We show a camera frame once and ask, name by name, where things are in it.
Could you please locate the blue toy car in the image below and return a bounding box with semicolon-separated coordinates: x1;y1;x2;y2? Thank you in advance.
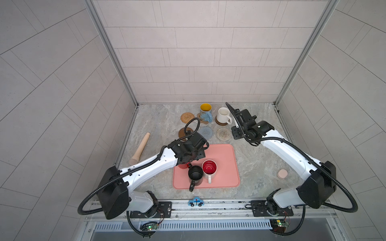
188;197;204;207

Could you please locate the wooden rolling pin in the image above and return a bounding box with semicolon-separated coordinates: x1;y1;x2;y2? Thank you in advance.
129;133;150;166

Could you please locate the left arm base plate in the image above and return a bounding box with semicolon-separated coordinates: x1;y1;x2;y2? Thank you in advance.
129;201;172;219

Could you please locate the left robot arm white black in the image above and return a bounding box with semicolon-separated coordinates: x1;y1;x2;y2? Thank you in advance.
77;129;210;220

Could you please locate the paw shaped cork coaster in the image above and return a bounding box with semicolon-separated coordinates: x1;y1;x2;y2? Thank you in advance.
197;113;209;125

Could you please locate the dark brown wooden coaster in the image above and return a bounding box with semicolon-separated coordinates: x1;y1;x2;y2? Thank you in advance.
178;128;194;142

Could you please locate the yellow inside mug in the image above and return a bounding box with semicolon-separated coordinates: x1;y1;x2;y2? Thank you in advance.
200;103;213;122

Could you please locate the pink rectangular tray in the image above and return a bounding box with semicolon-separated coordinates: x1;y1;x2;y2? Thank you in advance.
172;144;240;190

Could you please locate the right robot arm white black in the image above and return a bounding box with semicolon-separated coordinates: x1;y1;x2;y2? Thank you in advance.
226;103;358;237

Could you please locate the pink round disc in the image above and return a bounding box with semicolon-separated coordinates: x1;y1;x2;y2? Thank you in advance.
277;169;288;179

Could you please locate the left circuit board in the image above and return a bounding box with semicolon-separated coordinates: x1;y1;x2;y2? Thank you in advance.
140;222;159;232

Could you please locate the woven rattan round coaster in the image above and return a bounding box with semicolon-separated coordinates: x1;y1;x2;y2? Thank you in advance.
180;112;195;124

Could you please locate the white mug red inside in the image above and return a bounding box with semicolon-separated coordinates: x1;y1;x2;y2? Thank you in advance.
202;160;218;184

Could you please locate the multicolour woven round coaster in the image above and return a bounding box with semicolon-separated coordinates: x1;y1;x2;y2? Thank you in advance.
216;128;232;141

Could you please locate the red mug left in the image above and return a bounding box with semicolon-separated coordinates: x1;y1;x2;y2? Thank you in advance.
178;163;192;169

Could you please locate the ventilation grille strip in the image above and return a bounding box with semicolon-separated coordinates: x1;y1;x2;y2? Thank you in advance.
94;220;272;232

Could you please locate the grey-blue woven round coaster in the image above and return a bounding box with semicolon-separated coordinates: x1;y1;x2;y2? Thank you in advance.
198;127;213;140

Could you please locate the black mug front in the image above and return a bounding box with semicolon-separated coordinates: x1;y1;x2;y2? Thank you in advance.
188;164;204;192

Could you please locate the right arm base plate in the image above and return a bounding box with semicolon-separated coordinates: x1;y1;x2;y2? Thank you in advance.
244;200;294;217

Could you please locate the circuit board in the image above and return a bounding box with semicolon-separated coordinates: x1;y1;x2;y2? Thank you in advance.
270;220;290;234
140;222;159;232

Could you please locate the right circuit board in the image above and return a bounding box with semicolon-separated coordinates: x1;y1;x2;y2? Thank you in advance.
270;220;290;234

